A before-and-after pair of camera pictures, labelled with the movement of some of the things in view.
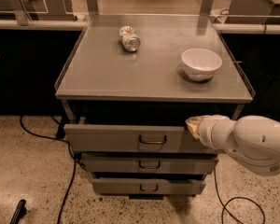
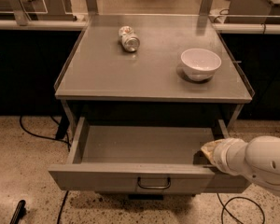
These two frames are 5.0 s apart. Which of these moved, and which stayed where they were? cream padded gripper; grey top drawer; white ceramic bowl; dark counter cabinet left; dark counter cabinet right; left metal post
Moved: grey top drawer; cream padded gripper
Stayed: dark counter cabinet left; dark counter cabinet right; white ceramic bowl; left metal post
